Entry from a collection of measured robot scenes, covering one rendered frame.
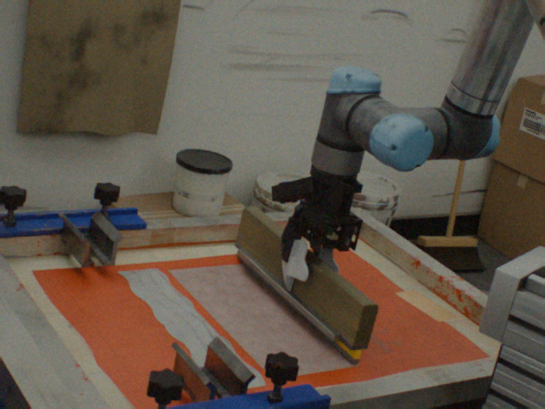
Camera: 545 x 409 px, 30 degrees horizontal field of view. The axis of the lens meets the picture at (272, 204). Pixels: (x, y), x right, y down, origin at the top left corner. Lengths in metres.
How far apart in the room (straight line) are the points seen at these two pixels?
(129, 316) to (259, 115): 2.48
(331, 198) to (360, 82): 0.18
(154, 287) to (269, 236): 0.21
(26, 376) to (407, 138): 0.58
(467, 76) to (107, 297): 0.63
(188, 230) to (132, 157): 1.98
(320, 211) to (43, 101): 2.04
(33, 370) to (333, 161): 0.54
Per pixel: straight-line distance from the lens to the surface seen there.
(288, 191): 1.58
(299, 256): 1.56
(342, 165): 1.49
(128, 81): 3.54
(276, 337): 1.54
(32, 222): 1.68
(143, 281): 1.63
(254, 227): 1.70
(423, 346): 1.62
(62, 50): 3.42
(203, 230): 1.79
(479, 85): 1.44
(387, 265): 1.87
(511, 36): 1.42
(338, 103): 1.46
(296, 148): 4.09
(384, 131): 1.38
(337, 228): 1.52
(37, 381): 1.19
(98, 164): 3.70
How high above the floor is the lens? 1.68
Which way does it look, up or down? 21 degrees down
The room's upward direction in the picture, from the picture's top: 11 degrees clockwise
